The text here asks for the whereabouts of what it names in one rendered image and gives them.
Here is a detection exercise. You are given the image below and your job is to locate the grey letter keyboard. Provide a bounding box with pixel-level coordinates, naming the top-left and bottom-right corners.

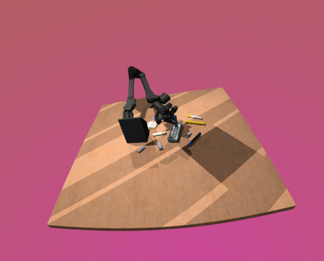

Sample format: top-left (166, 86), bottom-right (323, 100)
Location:
top-left (168, 122), bottom-right (182, 143)

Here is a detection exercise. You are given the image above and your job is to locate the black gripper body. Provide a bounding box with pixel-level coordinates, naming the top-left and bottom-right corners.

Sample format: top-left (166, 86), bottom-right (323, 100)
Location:
top-left (156, 105), bottom-right (178, 125)

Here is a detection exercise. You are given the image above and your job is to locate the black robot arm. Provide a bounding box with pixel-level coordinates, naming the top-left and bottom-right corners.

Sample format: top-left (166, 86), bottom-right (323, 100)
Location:
top-left (122, 66), bottom-right (172, 119)

